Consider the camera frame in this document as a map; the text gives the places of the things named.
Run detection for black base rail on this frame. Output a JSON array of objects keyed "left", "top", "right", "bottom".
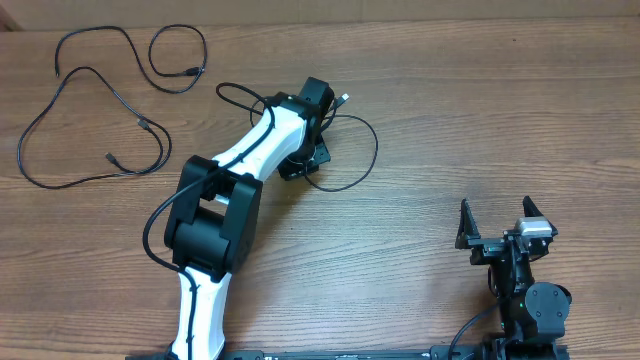
[{"left": 124, "top": 343, "right": 571, "bottom": 360}]

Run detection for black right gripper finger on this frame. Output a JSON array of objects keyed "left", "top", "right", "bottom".
[
  {"left": 455, "top": 198, "right": 481, "bottom": 250},
  {"left": 522, "top": 196, "right": 543, "bottom": 217}
]

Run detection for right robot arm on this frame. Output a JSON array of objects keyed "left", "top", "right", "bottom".
[{"left": 447, "top": 196, "right": 572, "bottom": 359}]

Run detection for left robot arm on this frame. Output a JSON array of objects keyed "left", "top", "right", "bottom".
[{"left": 164, "top": 77, "right": 334, "bottom": 359}]

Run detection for thin black cable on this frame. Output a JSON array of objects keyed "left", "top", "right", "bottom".
[{"left": 53, "top": 23, "right": 209, "bottom": 95}]

